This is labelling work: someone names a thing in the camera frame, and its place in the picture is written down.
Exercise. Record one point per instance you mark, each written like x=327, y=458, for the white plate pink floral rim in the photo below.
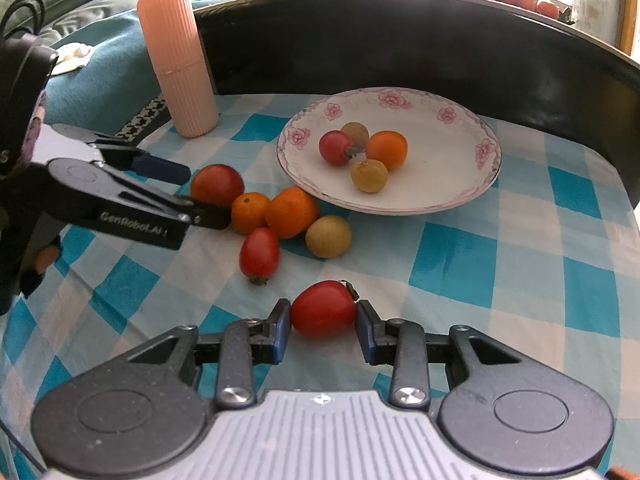
x=440, y=170

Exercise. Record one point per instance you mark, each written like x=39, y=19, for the person's left hand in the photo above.
x=46, y=257

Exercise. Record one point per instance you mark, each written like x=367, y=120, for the houndstooth patterned cloth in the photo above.
x=142, y=117

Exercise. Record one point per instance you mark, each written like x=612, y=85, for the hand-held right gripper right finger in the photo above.
x=364, y=332

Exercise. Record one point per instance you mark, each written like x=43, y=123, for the white crumpled tissue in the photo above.
x=72, y=57

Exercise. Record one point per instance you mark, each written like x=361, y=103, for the dark glossy table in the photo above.
x=400, y=45

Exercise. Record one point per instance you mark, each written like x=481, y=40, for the blue checkered tablecloth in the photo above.
x=475, y=270

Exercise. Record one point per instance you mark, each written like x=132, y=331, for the large orange-red tomato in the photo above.
x=217, y=185

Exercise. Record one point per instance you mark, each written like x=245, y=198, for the yellow-brown longan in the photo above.
x=369, y=175
x=328, y=236
x=356, y=132

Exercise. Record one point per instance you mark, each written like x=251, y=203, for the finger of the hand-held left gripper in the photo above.
x=215, y=216
x=165, y=170

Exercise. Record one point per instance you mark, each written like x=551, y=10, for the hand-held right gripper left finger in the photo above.
x=282, y=330

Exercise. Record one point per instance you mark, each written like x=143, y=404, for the pink ribbed cylinder container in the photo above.
x=177, y=60

